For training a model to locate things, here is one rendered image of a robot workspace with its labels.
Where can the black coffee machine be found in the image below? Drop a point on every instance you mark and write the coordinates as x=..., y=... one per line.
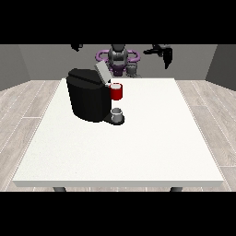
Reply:
x=87, y=96

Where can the dark table leg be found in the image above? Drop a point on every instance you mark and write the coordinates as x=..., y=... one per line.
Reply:
x=176, y=189
x=59, y=189

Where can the red pod holder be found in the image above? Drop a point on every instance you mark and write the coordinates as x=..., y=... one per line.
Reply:
x=116, y=92

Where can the small grey coffee pod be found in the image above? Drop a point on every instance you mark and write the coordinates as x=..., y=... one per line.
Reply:
x=131, y=70

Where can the pale grey machine lid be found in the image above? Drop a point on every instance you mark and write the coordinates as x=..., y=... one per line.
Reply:
x=103, y=71

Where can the grey robot trunk purple rings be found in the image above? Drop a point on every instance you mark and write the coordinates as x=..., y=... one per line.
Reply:
x=117, y=56

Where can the small grey cup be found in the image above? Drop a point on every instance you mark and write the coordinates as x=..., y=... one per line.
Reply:
x=116, y=115

